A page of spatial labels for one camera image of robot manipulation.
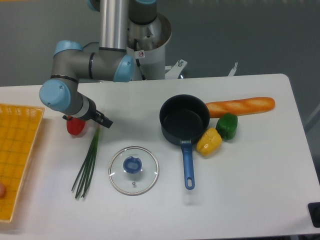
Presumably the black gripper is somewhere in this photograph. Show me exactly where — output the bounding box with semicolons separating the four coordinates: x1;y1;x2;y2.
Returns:
62;99;113;129

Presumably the green onion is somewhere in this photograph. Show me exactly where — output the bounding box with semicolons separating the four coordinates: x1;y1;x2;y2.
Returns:
71;127;100;200

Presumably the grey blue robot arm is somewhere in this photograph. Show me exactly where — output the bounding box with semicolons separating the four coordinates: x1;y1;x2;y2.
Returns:
39;0;157;128

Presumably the red bell pepper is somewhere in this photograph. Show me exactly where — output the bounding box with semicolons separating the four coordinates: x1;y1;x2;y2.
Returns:
66;117;86;136

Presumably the glass pot lid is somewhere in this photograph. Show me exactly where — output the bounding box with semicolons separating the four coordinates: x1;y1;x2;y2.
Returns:
108;146;160;196

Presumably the yellow woven basket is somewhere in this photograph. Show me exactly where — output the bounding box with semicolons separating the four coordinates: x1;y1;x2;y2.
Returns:
0;103;45;223

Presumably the yellow bell pepper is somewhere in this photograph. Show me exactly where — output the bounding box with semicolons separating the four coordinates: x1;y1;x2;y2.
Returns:
196;128;222;157

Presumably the green bell pepper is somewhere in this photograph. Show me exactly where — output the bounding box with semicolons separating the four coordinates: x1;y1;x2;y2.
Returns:
215;113;238;140

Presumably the orange object in basket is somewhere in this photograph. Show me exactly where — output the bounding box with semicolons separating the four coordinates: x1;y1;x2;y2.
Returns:
0;182;6;198

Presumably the orange baguette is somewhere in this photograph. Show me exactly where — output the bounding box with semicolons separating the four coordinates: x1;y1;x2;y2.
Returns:
206;97;276;118

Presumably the black corner device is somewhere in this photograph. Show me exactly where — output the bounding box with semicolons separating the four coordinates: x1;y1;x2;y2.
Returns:
307;202;320;228

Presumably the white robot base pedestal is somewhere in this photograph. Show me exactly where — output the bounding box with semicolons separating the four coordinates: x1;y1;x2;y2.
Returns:
127;13;172;81

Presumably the black saucepan blue handle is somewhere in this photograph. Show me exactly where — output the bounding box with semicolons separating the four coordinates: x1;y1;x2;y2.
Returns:
159;94;210;190

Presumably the white base foot bracket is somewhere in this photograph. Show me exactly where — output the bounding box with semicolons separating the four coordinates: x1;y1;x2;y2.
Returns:
164;59;188;80

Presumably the white metal bracket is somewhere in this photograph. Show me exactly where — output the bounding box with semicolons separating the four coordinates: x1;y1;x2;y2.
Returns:
228;62;238;77

